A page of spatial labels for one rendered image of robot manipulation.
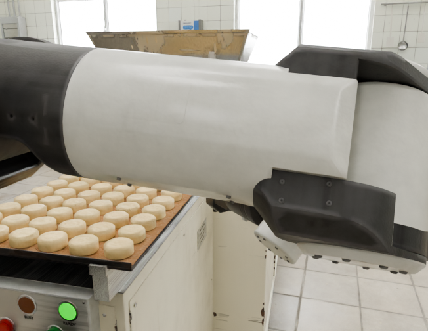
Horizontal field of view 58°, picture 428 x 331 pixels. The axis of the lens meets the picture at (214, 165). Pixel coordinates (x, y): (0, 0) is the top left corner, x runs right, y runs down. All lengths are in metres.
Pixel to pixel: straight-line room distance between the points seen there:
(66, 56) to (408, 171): 0.22
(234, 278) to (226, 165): 1.25
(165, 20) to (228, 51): 3.43
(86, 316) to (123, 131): 0.54
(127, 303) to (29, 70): 0.54
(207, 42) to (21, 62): 1.06
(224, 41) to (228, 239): 0.67
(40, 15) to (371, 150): 5.45
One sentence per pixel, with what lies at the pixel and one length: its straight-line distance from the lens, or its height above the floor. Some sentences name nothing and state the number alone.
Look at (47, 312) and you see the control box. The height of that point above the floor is 0.80.
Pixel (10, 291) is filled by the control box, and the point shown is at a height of 0.83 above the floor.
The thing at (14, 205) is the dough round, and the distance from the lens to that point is 0.95.
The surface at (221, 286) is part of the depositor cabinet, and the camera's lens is 1.48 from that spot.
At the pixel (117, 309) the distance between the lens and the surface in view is 0.74.
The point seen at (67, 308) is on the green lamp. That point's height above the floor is 0.82.
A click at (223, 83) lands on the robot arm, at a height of 1.21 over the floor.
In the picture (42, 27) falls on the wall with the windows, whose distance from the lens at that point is 5.59.
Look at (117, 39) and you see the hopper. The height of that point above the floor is 1.29.
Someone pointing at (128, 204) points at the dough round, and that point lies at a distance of 0.87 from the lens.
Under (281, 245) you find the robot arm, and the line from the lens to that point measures 0.49.
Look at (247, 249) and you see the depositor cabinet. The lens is 1.39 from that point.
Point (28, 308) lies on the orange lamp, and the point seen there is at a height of 0.81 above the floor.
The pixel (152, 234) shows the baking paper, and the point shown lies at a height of 0.90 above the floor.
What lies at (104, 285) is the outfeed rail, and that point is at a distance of 0.69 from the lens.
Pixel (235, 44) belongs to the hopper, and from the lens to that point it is 1.29.
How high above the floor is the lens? 1.22
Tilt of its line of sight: 15 degrees down
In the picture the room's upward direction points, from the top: straight up
